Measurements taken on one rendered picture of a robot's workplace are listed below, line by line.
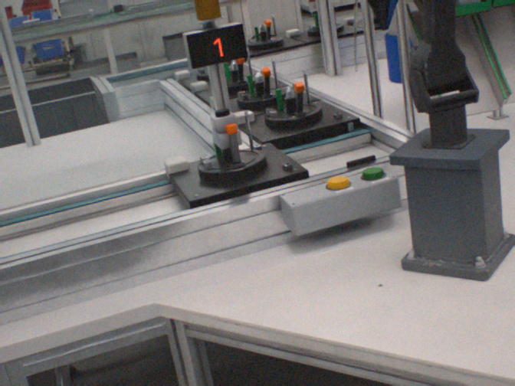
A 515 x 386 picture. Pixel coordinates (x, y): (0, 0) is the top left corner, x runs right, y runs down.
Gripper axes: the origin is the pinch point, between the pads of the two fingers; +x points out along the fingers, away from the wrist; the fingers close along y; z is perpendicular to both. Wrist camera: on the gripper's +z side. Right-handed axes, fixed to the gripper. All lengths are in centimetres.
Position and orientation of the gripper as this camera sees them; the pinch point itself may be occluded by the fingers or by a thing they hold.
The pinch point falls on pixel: (383, 10)
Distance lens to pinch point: 141.3
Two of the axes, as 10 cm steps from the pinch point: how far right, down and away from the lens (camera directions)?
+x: 1.6, 9.2, 3.5
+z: -2.9, -2.9, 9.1
